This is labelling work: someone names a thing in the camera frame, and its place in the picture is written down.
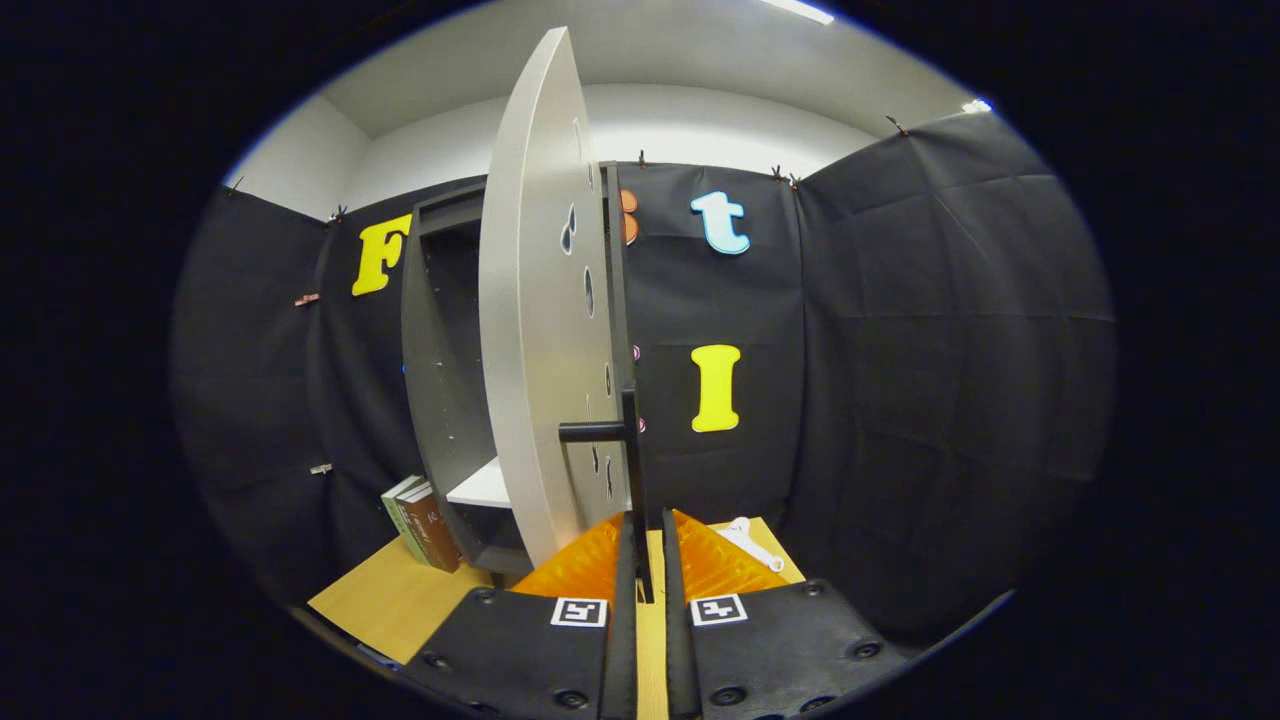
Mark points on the thin brown book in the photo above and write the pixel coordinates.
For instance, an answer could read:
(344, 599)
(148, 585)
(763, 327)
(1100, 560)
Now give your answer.
(412, 515)

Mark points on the small ceiling light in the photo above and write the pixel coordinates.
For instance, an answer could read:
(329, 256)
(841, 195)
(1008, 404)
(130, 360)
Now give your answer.
(977, 105)

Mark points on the white cabinet shelf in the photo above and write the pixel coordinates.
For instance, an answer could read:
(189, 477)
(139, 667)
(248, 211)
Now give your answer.
(485, 488)

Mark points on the long ceiling light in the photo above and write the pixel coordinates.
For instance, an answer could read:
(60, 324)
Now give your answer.
(800, 10)

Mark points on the beige cabinet door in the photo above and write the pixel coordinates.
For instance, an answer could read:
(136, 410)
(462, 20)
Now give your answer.
(530, 300)

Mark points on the dark grey cabinet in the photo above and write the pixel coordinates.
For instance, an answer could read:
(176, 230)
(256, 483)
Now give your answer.
(440, 350)

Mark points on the thick brown book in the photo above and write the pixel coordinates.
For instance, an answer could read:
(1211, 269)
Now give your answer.
(438, 535)

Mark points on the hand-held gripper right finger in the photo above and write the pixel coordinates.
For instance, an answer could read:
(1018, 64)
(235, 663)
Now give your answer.
(678, 650)

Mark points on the black backdrop cloth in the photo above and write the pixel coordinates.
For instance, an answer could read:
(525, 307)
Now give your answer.
(950, 400)

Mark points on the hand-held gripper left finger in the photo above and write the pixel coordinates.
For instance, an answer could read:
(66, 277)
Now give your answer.
(622, 650)

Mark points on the green white plush toy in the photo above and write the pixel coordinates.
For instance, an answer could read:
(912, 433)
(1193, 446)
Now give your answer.
(750, 545)

